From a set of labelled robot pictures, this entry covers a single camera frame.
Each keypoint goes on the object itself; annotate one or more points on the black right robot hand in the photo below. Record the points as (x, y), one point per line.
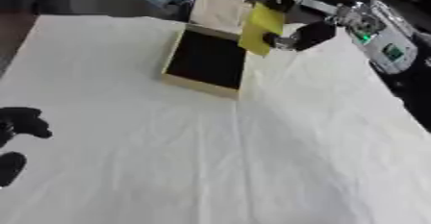
(312, 34)

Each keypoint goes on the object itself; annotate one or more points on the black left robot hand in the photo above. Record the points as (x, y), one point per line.
(22, 122)

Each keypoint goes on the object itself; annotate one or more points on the yellow rectangular object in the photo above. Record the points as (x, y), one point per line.
(260, 29)

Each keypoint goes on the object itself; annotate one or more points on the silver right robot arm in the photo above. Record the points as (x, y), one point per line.
(372, 35)

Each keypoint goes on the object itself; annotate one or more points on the tan cardboard box black inside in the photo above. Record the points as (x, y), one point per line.
(212, 51)

